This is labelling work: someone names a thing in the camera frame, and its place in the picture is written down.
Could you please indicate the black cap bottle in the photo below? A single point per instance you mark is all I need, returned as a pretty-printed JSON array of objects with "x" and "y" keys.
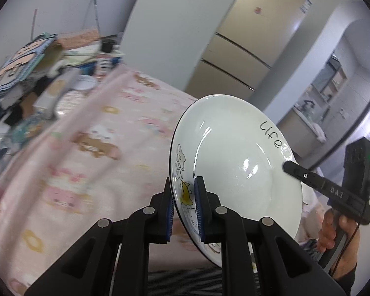
[{"x": 104, "y": 59}]

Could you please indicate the beige refrigerator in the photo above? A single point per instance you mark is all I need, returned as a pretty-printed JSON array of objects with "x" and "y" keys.
[{"x": 245, "y": 47}]

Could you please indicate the small white dish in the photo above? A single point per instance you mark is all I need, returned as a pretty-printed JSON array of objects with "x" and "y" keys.
[{"x": 84, "y": 83}]

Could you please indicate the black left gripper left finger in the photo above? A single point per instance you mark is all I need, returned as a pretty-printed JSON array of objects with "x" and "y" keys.
[{"x": 162, "y": 220}]

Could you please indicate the pink cartoon tablecloth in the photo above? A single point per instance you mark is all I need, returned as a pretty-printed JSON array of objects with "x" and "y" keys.
[{"x": 104, "y": 159}]

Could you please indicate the person's right hand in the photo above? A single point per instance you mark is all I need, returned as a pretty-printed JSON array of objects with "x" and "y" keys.
[{"x": 328, "y": 231}]

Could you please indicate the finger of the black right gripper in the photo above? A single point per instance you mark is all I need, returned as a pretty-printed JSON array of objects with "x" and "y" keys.
[{"x": 316, "y": 182}]

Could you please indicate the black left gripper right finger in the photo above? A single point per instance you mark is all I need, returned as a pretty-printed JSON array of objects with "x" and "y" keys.
[{"x": 209, "y": 222}]

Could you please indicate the white plate with life text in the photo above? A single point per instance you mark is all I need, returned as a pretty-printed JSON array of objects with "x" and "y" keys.
[{"x": 239, "y": 153}]

